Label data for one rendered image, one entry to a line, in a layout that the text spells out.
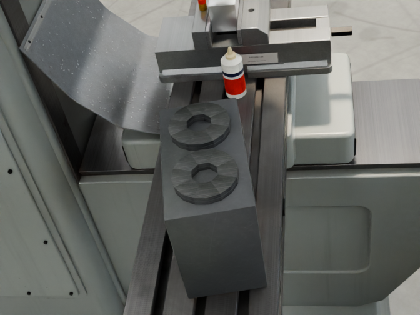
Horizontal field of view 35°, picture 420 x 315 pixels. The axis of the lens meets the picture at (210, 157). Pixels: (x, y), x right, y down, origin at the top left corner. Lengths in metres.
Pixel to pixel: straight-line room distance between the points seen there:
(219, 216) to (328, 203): 0.66
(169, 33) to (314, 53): 0.30
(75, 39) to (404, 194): 0.77
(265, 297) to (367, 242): 0.67
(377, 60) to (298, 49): 1.59
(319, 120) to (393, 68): 1.48
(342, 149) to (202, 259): 0.55
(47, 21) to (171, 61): 0.26
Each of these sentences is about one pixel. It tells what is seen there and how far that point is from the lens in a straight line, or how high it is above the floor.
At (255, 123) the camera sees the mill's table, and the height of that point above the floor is 0.91.
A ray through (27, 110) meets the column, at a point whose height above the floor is 0.96.
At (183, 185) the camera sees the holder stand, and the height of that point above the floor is 1.13.
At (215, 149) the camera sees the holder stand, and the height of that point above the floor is 1.12.
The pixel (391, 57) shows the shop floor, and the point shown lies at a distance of 2.89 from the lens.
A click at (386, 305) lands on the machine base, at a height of 0.14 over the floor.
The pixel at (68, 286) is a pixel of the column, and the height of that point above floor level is 0.40.
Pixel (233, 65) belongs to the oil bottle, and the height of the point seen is 1.02.
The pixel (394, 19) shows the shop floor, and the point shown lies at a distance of 3.11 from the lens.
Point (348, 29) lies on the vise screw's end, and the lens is 1.34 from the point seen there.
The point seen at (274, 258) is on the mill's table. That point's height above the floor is 0.93.
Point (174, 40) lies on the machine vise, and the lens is 1.35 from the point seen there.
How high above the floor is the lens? 1.76
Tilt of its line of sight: 45 degrees down
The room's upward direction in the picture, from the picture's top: 12 degrees counter-clockwise
